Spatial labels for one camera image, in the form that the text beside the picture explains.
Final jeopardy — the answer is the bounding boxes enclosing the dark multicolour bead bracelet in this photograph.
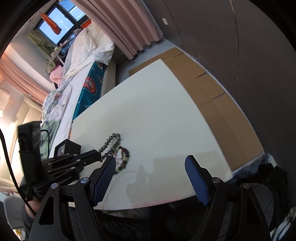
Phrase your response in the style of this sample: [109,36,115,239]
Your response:
[111,145,130,173]

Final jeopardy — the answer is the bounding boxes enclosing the black jewelry box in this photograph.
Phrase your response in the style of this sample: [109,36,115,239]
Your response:
[54,139,81,157]

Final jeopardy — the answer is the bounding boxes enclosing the person's left hand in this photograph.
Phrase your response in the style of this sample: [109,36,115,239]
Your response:
[25,199,41,219]

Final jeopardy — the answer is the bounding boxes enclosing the white printed shirt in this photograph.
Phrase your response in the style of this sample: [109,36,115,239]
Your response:
[46,86,72,121]

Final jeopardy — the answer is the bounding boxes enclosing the teal patterned bed sheet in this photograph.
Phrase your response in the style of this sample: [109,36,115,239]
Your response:
[73,61,107,120]

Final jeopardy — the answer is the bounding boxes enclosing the light blue floral quilt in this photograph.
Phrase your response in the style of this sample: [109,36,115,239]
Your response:
[42,90,62,118]

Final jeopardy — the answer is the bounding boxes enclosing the brown cardboard sheet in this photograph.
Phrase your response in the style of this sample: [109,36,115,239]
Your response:
[128,48,264,171]

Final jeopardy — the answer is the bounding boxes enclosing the white bed mattress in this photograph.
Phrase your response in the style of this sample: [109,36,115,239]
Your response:
[40,61,106,159]

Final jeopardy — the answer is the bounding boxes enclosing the pink curtain left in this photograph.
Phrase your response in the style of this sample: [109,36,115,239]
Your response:
[1,54,49,105]

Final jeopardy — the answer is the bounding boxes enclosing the pink curtain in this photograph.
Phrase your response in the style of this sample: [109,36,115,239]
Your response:
[1,54,49,105]
[72,0,163,60]

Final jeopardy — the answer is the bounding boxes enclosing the white drying rack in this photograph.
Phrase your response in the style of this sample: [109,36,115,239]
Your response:
[48,33,76,68]

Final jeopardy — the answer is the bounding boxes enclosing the orange hanging garment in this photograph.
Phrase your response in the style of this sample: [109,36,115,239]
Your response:
[40,13,62,35]

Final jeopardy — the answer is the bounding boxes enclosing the pink curtain right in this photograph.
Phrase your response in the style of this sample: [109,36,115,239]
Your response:
[72,0,163,60]

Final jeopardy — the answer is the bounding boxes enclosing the black cable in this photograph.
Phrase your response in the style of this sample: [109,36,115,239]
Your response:
[0,128,37,216]

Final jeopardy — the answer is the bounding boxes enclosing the window with dark frame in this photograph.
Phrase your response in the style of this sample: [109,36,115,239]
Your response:
[33,1,89,45]

